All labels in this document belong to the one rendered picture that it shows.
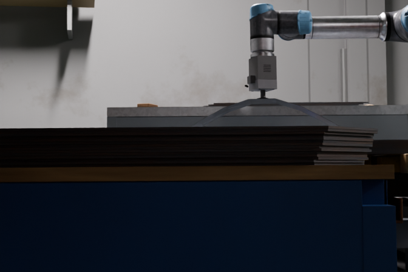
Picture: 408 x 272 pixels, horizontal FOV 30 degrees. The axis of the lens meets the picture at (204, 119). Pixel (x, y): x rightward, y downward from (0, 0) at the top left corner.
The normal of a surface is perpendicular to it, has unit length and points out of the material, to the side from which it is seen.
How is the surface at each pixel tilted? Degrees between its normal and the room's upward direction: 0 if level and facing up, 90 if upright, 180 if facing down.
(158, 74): 90
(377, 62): 90
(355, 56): 90
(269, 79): 90
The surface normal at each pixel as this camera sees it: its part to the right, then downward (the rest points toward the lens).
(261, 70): 0.28, -0.07
